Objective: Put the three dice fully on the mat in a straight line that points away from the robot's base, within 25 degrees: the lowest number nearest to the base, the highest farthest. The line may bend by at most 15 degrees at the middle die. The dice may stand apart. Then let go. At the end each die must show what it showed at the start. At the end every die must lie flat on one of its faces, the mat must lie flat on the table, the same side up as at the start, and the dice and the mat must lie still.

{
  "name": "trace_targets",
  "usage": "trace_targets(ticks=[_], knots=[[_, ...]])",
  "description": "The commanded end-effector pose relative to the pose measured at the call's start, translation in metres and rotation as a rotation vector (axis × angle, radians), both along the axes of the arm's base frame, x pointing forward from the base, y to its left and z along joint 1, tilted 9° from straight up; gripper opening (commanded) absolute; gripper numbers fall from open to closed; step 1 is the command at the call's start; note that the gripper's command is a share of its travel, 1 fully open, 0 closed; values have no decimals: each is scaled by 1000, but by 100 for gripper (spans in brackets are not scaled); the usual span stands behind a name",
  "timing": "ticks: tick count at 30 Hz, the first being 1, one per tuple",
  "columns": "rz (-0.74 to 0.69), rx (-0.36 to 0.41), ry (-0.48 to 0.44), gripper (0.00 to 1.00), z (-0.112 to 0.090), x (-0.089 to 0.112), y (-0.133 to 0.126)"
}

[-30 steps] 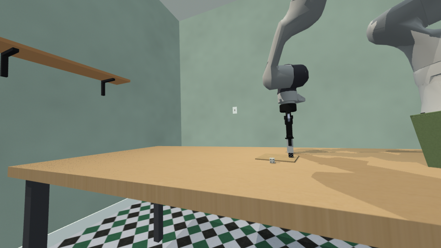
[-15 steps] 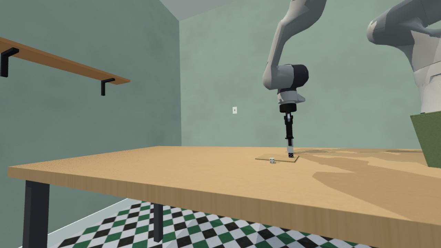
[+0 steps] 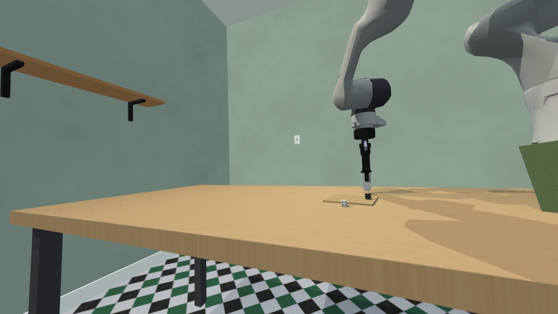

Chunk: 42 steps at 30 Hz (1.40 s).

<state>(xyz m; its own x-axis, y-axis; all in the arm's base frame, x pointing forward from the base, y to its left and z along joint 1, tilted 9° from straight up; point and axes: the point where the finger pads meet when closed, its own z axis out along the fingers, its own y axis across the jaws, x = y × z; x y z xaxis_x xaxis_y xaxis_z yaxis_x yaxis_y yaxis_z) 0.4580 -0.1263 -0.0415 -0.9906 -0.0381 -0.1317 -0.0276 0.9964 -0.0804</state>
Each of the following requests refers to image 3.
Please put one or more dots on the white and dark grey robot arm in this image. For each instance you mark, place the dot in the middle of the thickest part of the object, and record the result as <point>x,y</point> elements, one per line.
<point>509,33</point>

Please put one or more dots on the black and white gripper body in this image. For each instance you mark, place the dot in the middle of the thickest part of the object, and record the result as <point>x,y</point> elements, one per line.
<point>364,133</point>

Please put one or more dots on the tan square mat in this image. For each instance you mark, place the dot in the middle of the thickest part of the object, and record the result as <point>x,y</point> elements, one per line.
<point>352,199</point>

